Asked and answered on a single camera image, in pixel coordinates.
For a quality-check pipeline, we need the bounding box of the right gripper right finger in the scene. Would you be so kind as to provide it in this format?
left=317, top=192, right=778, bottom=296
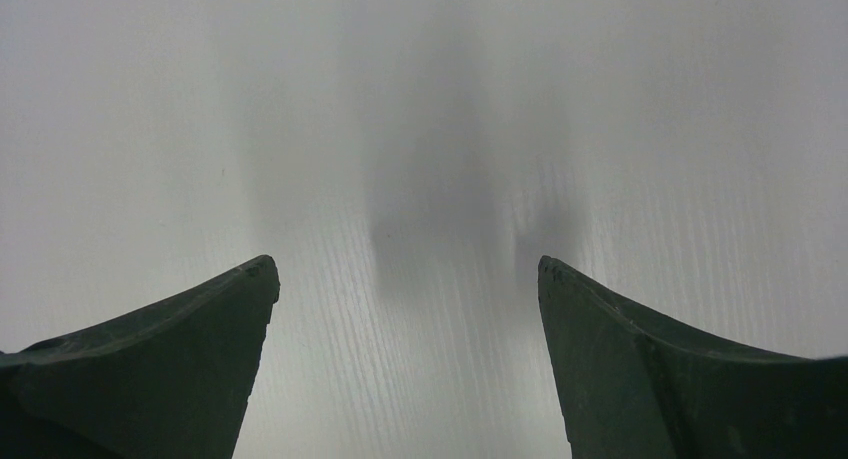
left=537, top=256, right=847, bottom=458

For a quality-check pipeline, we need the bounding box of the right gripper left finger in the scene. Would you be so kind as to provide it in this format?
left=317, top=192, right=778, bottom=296
left=1, top=255, right=280, bottom=458

